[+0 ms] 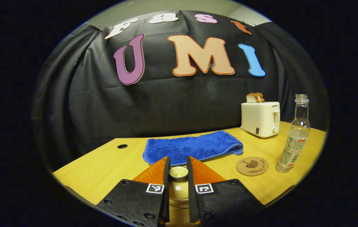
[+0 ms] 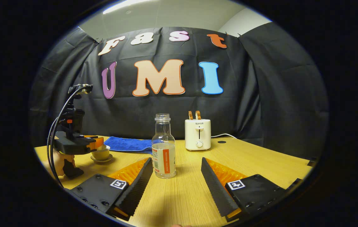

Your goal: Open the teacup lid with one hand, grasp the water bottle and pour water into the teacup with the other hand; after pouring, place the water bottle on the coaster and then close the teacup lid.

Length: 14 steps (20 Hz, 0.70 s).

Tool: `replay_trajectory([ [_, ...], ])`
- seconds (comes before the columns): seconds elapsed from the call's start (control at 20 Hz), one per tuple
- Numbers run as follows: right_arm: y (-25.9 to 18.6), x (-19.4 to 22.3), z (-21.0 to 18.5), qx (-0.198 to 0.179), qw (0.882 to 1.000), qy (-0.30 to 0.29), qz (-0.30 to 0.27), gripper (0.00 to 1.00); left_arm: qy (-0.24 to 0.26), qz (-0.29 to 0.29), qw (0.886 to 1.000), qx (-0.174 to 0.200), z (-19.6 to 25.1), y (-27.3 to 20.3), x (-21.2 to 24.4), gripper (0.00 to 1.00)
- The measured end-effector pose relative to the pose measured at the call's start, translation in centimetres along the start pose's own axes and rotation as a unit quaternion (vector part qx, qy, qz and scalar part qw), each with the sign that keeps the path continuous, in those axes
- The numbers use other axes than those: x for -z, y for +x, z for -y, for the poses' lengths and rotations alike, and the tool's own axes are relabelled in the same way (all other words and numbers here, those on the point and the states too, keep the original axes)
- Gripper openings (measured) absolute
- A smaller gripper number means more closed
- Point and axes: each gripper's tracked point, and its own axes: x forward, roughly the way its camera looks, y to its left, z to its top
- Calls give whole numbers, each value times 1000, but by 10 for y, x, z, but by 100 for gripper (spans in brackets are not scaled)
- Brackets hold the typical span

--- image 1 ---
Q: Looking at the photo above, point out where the cream teacup lid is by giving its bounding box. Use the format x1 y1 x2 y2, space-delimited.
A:
168 166 189 201

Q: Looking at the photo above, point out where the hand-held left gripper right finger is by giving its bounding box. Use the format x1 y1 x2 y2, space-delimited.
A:
186 156 264 226

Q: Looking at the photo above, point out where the white toaster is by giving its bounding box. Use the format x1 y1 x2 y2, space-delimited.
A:
241 101 281 139

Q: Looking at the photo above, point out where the clear water bottle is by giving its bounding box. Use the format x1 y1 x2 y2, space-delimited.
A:
276 94 311 173

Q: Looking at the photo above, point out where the blue towel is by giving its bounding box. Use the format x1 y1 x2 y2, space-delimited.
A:
143 131 244 166

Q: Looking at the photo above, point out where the round cork coaster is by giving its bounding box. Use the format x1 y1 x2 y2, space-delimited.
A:
236 157 269 177

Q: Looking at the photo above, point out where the black backdrop cloth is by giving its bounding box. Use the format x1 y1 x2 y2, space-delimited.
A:
31 9 330 172

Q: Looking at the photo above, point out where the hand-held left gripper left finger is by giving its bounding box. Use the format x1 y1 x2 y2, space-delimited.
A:
96 156 170 227

